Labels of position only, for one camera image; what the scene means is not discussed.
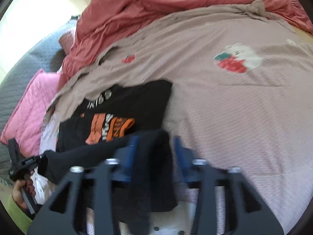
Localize black sweater orange cuffs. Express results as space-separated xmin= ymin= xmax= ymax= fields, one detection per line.
xmin=38 ymin=80 xmax=177 ymax=234

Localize left hand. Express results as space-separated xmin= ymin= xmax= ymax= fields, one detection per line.
xmin=11 ymin=171 xmax=36 ymax=210

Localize pink quilted pillow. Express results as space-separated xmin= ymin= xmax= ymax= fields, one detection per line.
xmin=1 ymin=69 xmax=60 ymax=157

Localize grey quilted headboard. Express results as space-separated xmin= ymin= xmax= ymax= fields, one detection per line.
xmin=1 ymin=19 xmax=77 ymax=181

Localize pink patterned duvet cover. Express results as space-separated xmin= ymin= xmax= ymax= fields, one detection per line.
xmin=39 ymin=0 xmax=312 ymax=233

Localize mauve small pillow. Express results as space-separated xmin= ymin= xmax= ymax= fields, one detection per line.
xmin=58 ymin=29 xmax=75 ymax=55

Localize salmon red comforter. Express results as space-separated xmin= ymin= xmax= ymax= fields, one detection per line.
xmin=58 ymin=0 xmax=312 ymax=98

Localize yellow mattress sheet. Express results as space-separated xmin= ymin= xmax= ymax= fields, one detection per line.
xmin=292 ymin=26 xmax=313 ymax=44

